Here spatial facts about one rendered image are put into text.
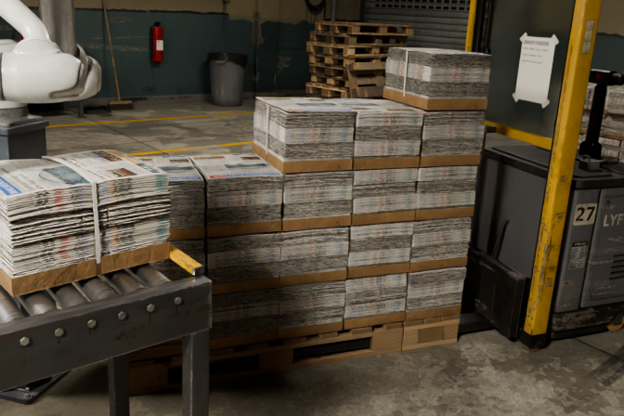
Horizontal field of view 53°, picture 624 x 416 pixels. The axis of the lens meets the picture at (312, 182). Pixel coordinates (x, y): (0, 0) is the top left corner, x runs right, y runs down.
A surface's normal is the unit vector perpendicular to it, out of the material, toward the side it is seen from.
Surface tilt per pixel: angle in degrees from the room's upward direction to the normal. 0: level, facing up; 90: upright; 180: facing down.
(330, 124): 90
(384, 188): 89
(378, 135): 90
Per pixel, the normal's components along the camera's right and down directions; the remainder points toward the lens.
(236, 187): 0.36, 0.26
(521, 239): -0.93, 0.05
